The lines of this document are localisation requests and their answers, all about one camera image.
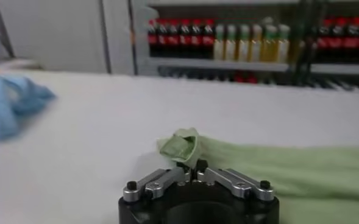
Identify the yellow green-cap tea bottle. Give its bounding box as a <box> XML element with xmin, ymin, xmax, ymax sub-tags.
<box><xmin>213</xmin><ymin>24</ymin><xmax>226</xmax><ymax>61</ymax></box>
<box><xmin>261</xmin><ymin>24</ymin><xmax>277</xmax><ymax>63</ymax></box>
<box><xmin>275</xmin><ymin>23</ymin><xmax>291</xmax><ymax>63</ymax></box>
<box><xmin>236</xmin><ymin>24</ymin><xmax>251</xmax><ymax>62</ymax></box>
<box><xmin>249</xmin><ymin>24</ymin><xmax>263</xmax><ymax>63</ymax></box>
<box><xmin>224</xmin><ymin>24</ymin><xmax>238</xmax><ymax>61</ymax></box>

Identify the light green polo shirt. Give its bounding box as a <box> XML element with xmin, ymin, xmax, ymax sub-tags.
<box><xmin>157</xmin><ymin>127</ymin><xmax>359</xmax><ymax>224</ymax></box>

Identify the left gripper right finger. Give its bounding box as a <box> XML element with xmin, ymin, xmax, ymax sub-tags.
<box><xmin>196</xmin><ymin>161</ymin><xmax>275</xmax><ymax>202</ymax></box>

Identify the crumpled light blue shirt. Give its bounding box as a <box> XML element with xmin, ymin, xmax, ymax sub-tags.
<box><xmin>0</xmin><ymin>74</ymin><xmax>57</xmax><ymax>142</ymax></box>

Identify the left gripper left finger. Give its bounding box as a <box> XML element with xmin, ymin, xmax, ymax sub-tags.
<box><xmin>122</xmin><ymin>162</ymin><xmax>192</xmax><ymax>203</ymax></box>

